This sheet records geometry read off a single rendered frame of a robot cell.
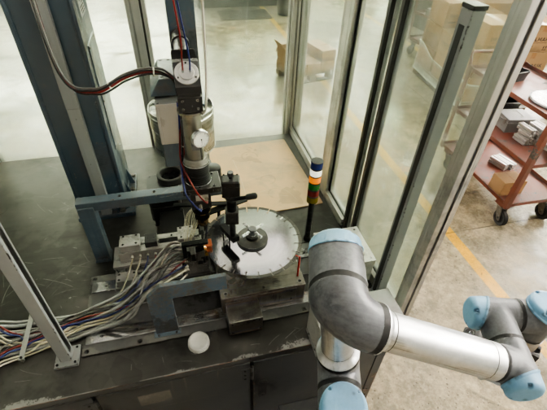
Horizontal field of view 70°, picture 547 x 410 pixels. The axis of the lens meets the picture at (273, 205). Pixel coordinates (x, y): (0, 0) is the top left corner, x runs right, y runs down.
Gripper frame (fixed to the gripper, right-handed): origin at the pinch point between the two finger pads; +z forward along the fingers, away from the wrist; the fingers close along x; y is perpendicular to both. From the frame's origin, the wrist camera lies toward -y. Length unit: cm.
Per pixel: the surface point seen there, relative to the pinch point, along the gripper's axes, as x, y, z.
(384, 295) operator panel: 9.3, -32.0, 1.2
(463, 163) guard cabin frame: 12, -26, -53
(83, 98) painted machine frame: -11, -151, -39
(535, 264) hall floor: 171, 26, 91
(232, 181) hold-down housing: -10, -80, -34
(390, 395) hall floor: 29, -16, 91
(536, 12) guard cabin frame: 14, -25, -86
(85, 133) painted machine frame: -15, -149, -27
